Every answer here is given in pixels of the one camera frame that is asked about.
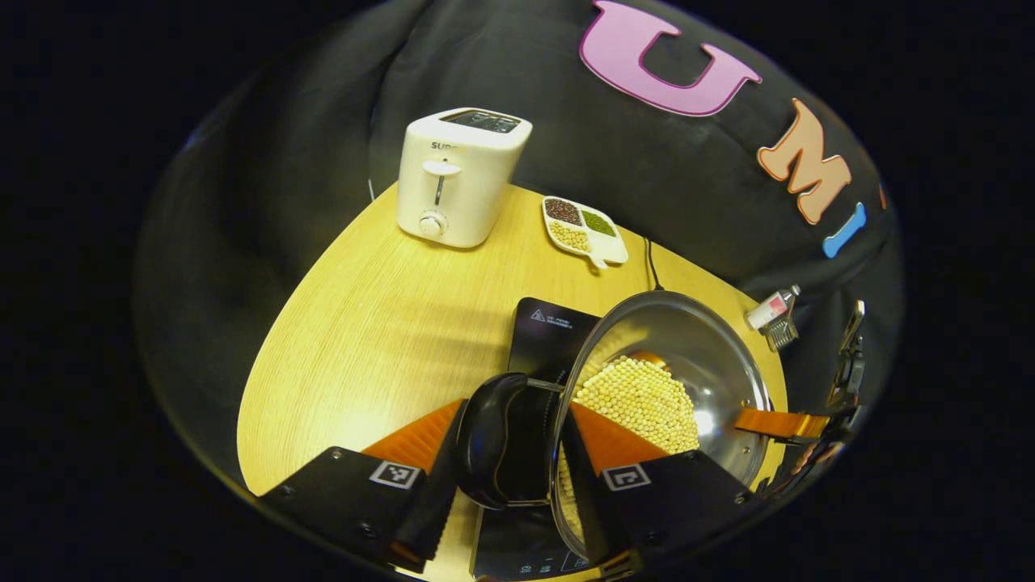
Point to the white divided dish of beans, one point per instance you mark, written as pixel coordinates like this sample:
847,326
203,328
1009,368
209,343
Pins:
612,248

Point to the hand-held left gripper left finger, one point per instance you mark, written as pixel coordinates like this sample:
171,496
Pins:
437,493

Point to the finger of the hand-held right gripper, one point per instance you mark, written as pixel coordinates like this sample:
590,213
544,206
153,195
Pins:
780,422

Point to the clear bottle with pink label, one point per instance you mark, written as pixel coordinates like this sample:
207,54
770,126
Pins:
768,309

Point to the pile of yellow soybeans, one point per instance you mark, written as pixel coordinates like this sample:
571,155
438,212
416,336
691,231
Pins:
639,396

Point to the black induction cooktop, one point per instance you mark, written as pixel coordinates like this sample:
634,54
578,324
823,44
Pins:
550,331

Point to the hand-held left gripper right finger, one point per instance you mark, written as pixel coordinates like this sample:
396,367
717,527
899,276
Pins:
671,501

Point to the white toaster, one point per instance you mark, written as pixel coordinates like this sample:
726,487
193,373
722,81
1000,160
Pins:
461,194

